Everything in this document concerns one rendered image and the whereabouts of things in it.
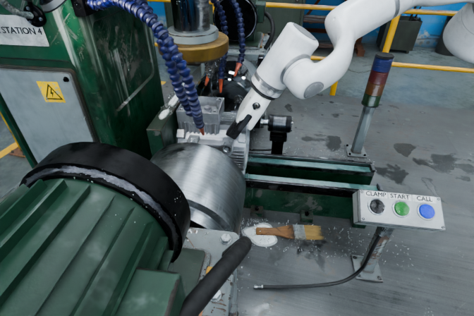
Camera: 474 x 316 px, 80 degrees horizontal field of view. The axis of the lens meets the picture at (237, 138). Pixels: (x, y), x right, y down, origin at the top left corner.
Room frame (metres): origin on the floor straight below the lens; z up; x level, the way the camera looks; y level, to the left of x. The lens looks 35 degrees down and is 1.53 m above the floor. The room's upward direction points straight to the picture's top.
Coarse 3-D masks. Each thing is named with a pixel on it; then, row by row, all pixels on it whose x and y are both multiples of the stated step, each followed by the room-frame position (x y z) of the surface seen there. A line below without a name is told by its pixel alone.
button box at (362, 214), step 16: (368, 192) 0.44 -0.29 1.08; (384, 192) 0.44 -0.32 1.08; (368, 208) 0.41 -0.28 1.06; (384, 208) 0.41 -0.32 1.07; (416, 208) 0.40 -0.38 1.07; (368, 224) 0.40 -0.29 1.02; (384, 224) 0.38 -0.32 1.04; (400, 224) 0.38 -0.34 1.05; (416, 224) 0.38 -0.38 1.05; (432, 224) 0.38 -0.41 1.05
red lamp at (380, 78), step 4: (372, 72) 0.94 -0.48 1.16; (376, 72) 0.93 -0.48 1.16; (388, 72) 0.92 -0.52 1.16; (372, 76) 0.93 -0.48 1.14; (376, 76) 0.92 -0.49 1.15; (380, 76) 0.92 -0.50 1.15; (384, 76) 0.92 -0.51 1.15; (368, 80) 0.95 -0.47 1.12; (372, 80) 0.93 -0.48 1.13; (376, 80) 0.92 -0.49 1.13; (380, 80) 0.92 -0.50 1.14; (384, 80) 0.92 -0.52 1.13; (376, 84) 0.92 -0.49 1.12; (380, 84) 0.92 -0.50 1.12
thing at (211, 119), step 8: (200, 104) 0.78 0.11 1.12; (208, 104) 0.77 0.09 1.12; (216, 104) 0.77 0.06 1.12; (176, 112) 0.69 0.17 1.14; (184, 112) 0.68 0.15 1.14; (208, 112) 0.71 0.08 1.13; (216, 112) 0.68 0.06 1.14; (184, 120) 0.68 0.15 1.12; (192, 120) 0.68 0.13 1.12; (208, 120) 0.68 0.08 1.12; (216, 120) 0.67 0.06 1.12; (184, 128) 0.69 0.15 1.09; (192, 128) 0.68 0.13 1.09; (208, 128) 0.68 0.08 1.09; (216, 128) 0.67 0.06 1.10
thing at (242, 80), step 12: (228, 60) 1.04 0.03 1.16; (228, 72) 0.93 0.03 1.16; (240, 72) 0.95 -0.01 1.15; (252, 72) 1.01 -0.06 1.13; (204, 84) 0.94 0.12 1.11; (216, 84) 0.93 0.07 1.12; (228, 84) 0.93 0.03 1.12; (240, 84) 0.92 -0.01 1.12; (204, 96) 0.94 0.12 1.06; (216, 96) 0.93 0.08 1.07; (228, 96) 0.93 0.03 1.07; (240, 96) 0.91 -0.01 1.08; (228, 108) 0.93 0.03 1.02
